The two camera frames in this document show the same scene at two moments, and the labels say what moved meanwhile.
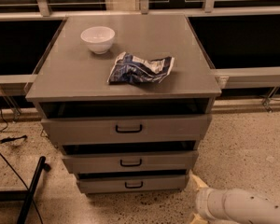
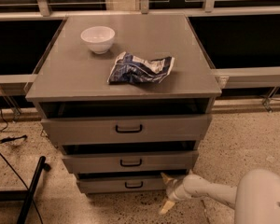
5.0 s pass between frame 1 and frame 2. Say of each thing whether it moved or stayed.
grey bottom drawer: stayed
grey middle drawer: stayed
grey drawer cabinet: stayed
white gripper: moved
